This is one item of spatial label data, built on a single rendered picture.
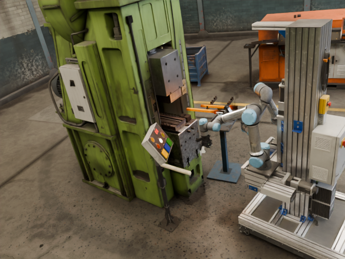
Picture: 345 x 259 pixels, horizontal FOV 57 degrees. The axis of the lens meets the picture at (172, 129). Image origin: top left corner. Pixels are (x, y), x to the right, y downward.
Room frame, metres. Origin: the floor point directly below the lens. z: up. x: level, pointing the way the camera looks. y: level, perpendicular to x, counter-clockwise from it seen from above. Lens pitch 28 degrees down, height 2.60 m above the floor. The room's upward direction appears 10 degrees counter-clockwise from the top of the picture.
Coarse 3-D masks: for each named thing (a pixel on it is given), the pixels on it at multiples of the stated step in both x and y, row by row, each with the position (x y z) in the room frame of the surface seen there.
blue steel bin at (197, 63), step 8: (192, 48) 7.41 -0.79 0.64; (200, 48) 7.33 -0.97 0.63; (192, 56) 6.67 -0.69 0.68; (200, 56) 6.91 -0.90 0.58; (192, 64) 6.68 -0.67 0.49; (200, 64) 6.85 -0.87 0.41; (192, 72) 6.69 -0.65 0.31; (200, 72) 6.78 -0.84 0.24; (208, 72) 7.29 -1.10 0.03; (192, 80) 6.68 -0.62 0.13
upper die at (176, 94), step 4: (180, 88) 3.18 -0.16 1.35; (172, 92) 3.08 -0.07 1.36; (176, 92) 3.12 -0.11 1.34; (180, 92) 3.18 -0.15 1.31; (156, 96) 3.16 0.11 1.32; (160, 96) 3.12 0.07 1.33; (164, 96) 3.09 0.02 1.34; (168, 96) 3.05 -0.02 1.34; (172, 96) 3.07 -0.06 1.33; (176, 96) 3.12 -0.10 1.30; (180, 96) 3.17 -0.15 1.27; (160, 100) 3.13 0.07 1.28; (164, 100) 3.09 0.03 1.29; (168, 100) 3.05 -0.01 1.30; (172, 100) 3.06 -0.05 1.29
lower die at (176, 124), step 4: (168, 116) 3.31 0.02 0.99; (172, 116) 3.29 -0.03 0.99; (164, 120) 3.22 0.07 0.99; (168, 120) 3.21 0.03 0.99; (172, 120) 3.18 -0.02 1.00; (176, 120) 3.15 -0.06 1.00; (184, 120) 3.17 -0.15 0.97; (164, 124) 3.14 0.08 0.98; (168, 124) 3.12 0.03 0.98; (172, 124) 3.11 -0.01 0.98; (176, 124) 3.08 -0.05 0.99; (180, 124) 3.11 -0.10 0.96; (184, 124) 3.17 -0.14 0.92; (168, 128) 3.10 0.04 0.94; (172, 128) 3.06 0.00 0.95; (176, 128) 3.05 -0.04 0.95; (180, 128) 3.10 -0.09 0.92
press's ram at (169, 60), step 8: (152, 56) 3.13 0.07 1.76; (160, 56) 3.08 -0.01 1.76; (168, 56) 3.10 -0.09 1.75; (176, 56) 3.19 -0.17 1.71; (152, 64) 3.07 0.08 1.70; (160, 64) 3.01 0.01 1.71; (168, 64) 3.08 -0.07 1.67; (176, 64) 3.18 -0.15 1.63; (152, 72) 3.08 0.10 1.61; (160, 72) 3.02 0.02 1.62; (168, 72) 3.07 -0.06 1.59; (176, 72) 3.16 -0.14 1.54; (160, 80) 3.03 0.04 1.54; (168, 80) 3.06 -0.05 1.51; (176, 80) 3.15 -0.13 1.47; (160, 88) 3.04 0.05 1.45; (168, 88) 3.04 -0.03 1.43; (176, 88) 3.13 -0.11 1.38
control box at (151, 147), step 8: (152, 128) 2.68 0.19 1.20; (160, 128) 2.76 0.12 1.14; (152, 136) 2.57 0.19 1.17; (160, 136) 2.66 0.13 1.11; (144, 144) 2.48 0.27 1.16; (152, 144) 2.47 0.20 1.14; (160, 144) 2.56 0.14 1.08; (152, 152) 2.46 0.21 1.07; (160, 152) 2.47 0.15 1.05; (160, 160) 2.44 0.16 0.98
